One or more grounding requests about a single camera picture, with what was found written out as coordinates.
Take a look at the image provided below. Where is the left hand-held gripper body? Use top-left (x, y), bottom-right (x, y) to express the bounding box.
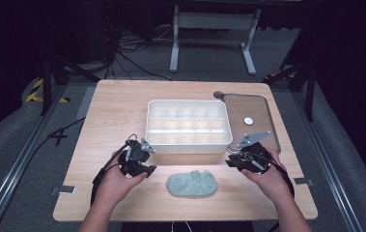
top-left (119, 137), bottom-right (156, 178)

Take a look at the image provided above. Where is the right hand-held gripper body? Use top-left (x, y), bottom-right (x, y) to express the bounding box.
top-left (235, 130), bottom-right (273, 176)

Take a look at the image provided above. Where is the light green sock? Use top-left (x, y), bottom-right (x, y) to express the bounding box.
top-left (165, 169), bottom-right (219, 198)

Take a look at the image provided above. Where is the white divided storage box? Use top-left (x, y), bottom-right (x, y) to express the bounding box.
top-left (144, 99), bottom-right (234, 155)

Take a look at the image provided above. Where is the person's right hand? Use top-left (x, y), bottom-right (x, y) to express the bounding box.
top-left (240, 147), bottom-right (294, 207)

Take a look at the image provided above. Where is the person's left hand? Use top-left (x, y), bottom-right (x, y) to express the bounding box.
top-left (94, 150), bottom-right (150, 209)

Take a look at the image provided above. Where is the transparent box lid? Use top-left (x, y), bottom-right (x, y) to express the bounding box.
top-left (212, 90), bottom-right (282, 155)

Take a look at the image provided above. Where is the black tripod stand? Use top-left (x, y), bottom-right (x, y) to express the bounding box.
top-left (263, 57), bottom-right (318, 123)
top-left (40, 53), bottom-right (101, 116)

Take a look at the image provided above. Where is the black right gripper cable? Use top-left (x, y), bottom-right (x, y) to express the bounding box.
top-left (239, 151), bottom-right (296, 199)

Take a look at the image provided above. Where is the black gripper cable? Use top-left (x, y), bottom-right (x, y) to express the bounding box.
top-left (239, 151), bottom-right (296, 199)
top-left (90, 133), bottom-right (139, 207)

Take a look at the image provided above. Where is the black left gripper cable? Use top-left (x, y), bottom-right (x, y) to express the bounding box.
top-left (90, 133), bottom-right (139, 207)

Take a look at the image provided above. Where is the grey metal table bracket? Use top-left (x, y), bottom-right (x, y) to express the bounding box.
top-left (49, 185), bottom-right (77, 196)
top-left (293, 176), bottom-right (316, 188)

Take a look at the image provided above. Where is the thin white cable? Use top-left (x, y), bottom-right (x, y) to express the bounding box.
top-left (170, 220), bottom-right (194, 232)

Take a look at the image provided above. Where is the grey metal floor rail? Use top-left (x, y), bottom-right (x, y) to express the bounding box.
top-left (0, 84), bottom-right (70, 232)
top-left (290, 91), bottom-right (365, 232)

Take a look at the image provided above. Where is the black floor cable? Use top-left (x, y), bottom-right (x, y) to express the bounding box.
top-left (0, 116), bottom-right (87, 232)

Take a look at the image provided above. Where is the bundle of black floor cables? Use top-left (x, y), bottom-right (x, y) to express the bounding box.
top-left (101, 22), bottom-right (174, 81)

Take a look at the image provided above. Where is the white metal stand frame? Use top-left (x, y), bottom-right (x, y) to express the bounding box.
top-left (169, 4), bottom-right (262, 76)

